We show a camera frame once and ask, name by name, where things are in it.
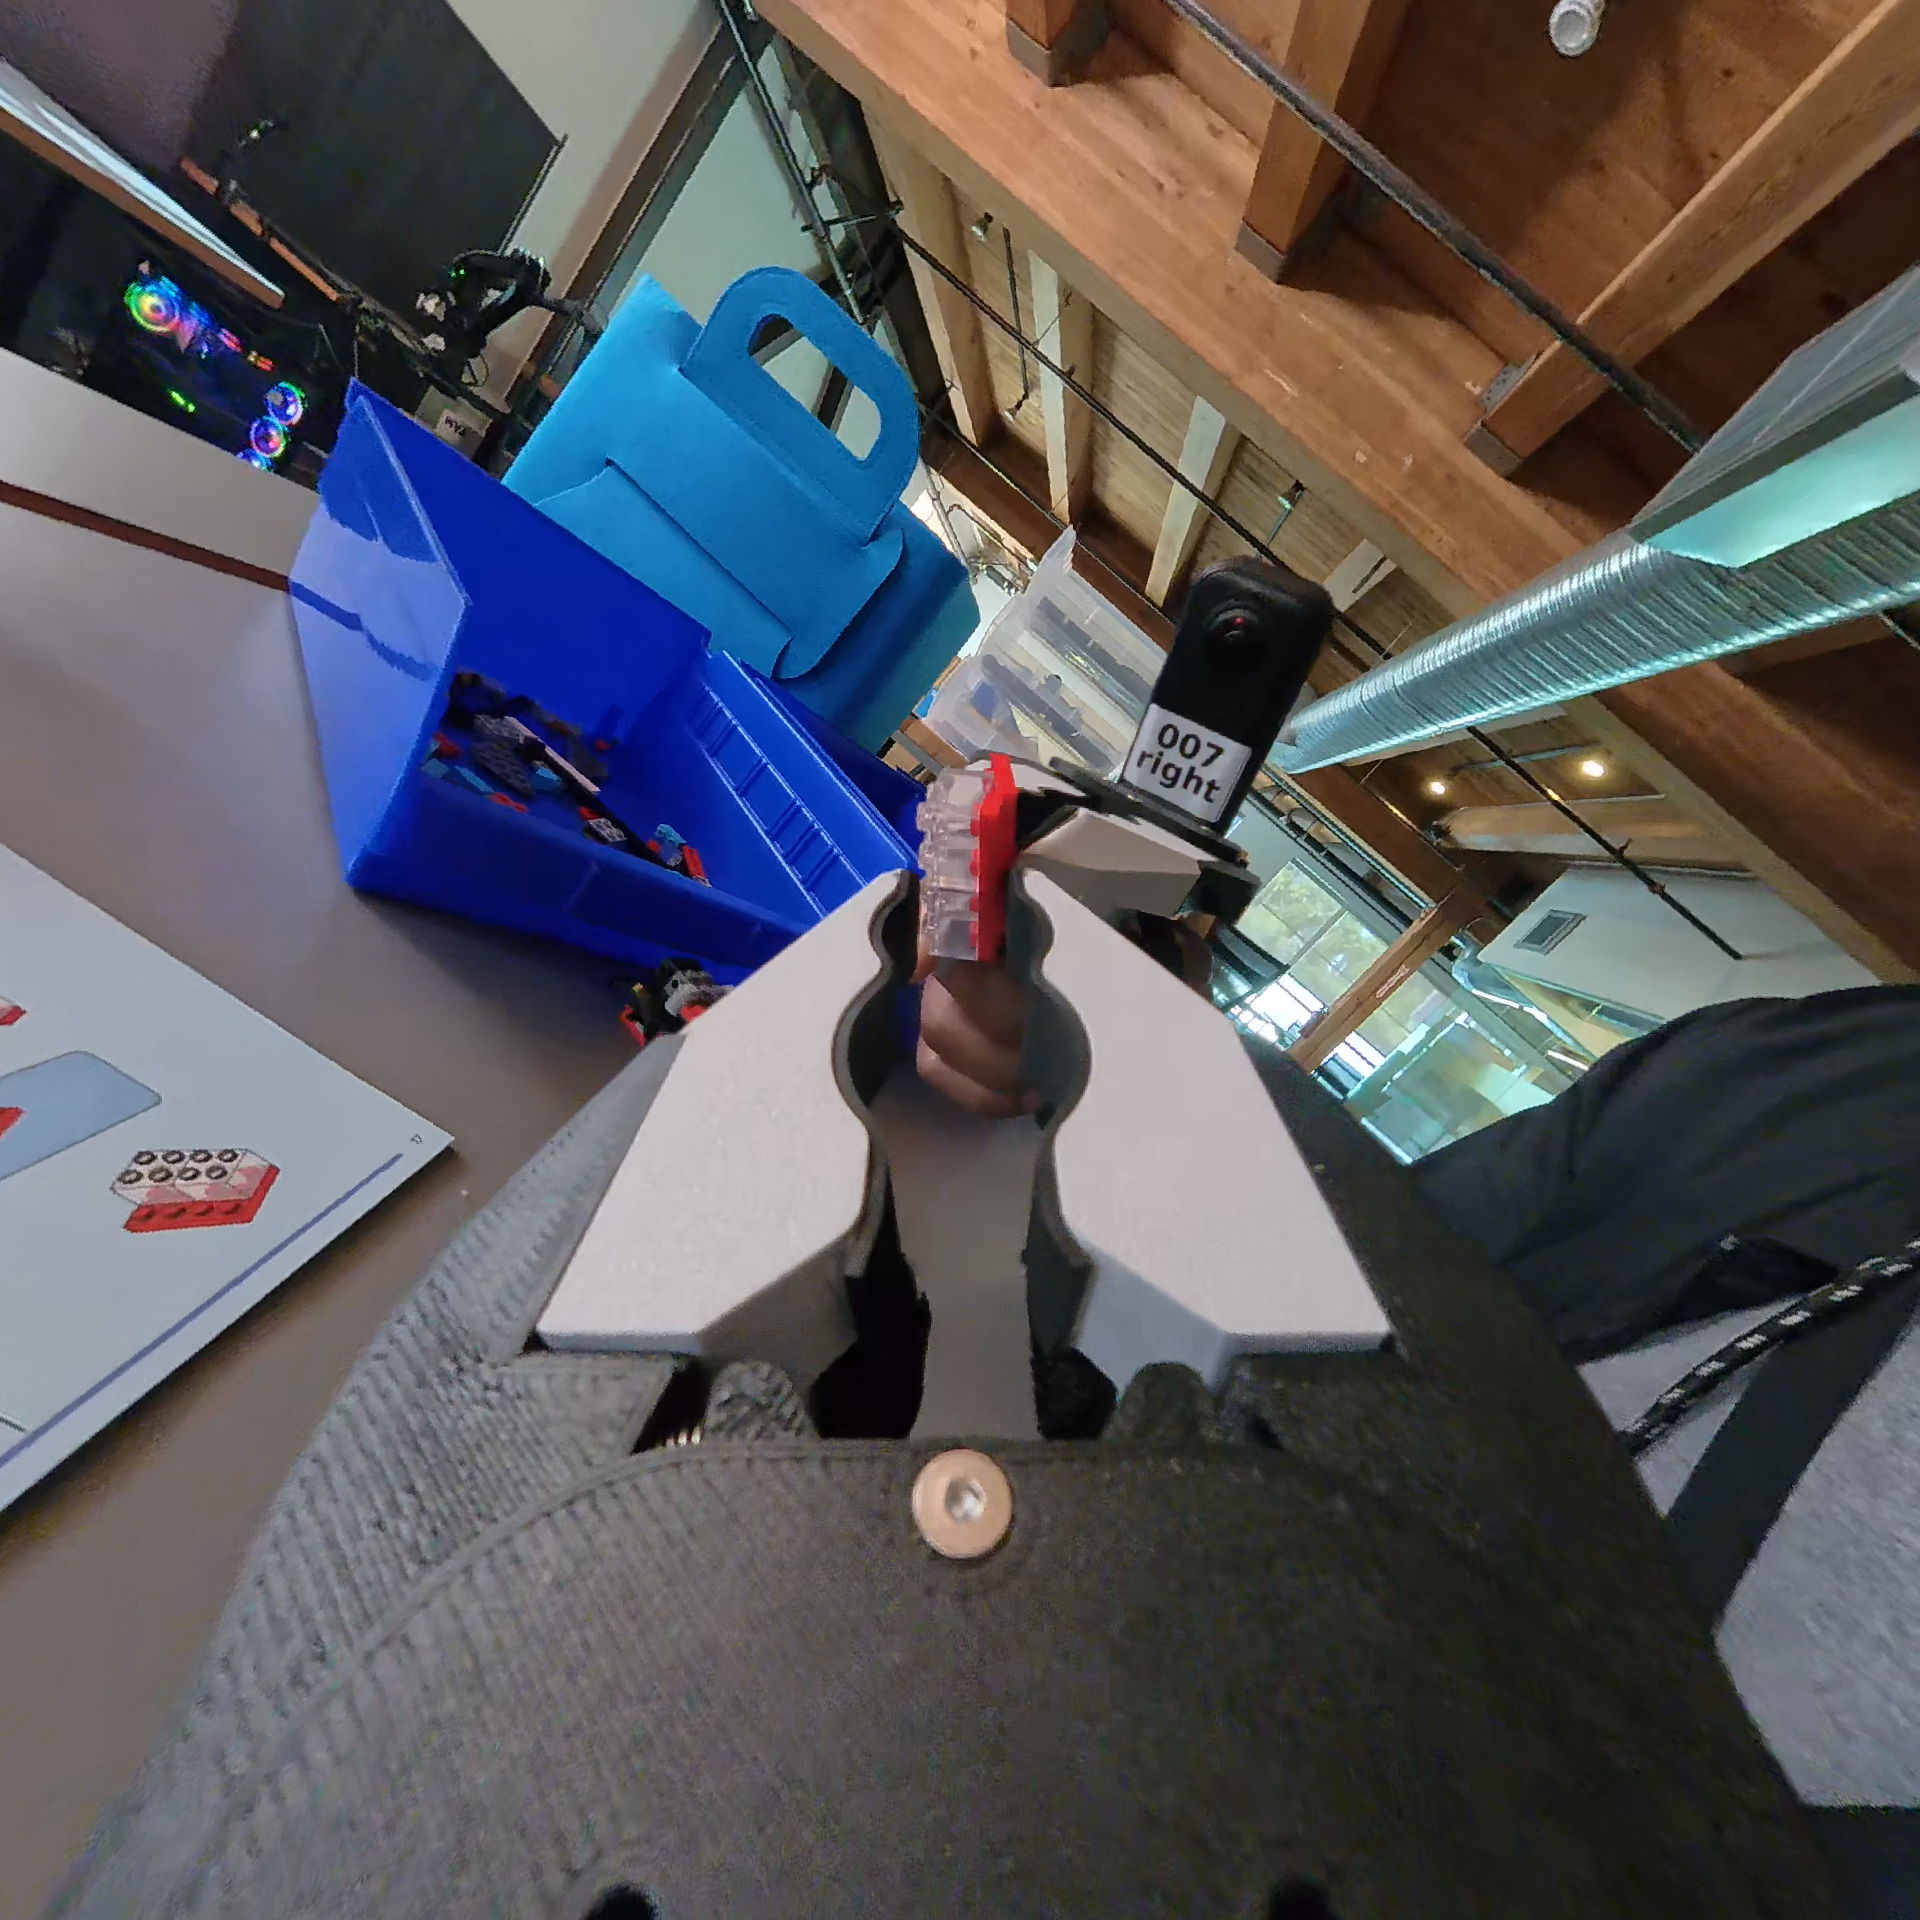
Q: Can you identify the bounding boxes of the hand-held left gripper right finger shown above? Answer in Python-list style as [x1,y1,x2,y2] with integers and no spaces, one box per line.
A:
[1001,878,1397,1419]

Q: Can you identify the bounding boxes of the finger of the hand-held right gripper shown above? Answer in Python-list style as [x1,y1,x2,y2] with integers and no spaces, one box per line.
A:
[1027,813,1251,915]

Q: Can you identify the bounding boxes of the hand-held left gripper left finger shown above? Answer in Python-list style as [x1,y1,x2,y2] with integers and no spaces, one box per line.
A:
[533,870,922,1389]

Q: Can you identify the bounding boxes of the red toy brick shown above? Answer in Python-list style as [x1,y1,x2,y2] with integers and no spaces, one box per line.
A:
[971,754,1025,962]

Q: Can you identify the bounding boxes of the clear toy brick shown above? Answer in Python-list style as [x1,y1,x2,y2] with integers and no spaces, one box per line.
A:
[914,760,1004,963]

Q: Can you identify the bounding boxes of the blue plastic bin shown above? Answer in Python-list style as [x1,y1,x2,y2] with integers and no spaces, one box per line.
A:
[287,377,842,976]
[681,637,933,992]

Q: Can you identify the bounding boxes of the pile of toy bricks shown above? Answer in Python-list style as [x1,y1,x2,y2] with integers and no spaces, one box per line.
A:
[421,671,713,886]

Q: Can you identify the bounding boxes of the person's right hand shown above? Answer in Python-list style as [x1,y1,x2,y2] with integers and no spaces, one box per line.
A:
[912,962,1057,1122]

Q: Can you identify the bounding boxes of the grey toy brick car model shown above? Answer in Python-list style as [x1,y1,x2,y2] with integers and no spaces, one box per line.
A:
[617,957,736,1049]

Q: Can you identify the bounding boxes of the clear plastic storage drawers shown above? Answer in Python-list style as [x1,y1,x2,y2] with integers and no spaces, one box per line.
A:
[931,525,1186,770]

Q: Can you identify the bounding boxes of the blue felt bag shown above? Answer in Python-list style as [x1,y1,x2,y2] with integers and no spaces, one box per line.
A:
[503,267,985,751]

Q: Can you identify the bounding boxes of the toy brick instruction booklet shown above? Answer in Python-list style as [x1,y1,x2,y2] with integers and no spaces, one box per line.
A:
[0,838,458,1518]

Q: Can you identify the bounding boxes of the person's grey shirt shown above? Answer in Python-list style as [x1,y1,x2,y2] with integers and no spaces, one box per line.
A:
[1583,1305,1920,1808]

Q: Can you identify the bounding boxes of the computer tower with lit fans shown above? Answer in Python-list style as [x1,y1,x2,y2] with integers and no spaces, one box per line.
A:
[119,256,317,473]

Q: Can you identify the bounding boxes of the dark partition curtain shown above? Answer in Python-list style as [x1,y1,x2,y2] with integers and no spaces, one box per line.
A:
[0,0,565,301]

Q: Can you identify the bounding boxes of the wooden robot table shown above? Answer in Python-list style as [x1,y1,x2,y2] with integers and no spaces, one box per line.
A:
[0,59,289,307]

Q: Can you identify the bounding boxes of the silver ventilation duct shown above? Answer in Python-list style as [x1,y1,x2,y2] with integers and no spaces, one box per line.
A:
[1276,286,1920,774]

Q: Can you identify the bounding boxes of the black white cord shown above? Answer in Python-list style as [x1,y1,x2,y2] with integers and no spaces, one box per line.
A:
[1621,1237,1920,1454]

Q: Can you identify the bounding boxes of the black chest strap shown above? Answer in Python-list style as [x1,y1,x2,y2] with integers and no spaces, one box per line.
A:
[1664,1319,1920,1630]

